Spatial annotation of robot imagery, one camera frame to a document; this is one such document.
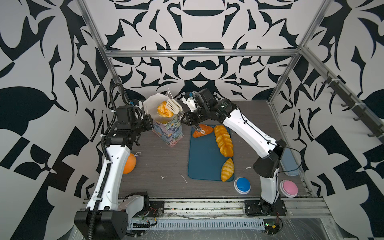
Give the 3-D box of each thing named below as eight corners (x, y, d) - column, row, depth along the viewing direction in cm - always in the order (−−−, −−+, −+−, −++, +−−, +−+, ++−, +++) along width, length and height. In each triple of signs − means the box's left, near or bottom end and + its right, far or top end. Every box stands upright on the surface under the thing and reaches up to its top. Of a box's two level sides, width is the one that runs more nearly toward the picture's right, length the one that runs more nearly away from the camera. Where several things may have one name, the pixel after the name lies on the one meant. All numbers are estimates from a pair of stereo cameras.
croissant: (221, 181, 84) (222, 179, 81) (219, 160, 91) (220, 158, 88) (235, 181, 84) (236, 179, 81) (231, 160, 91) (232, 158, 88)
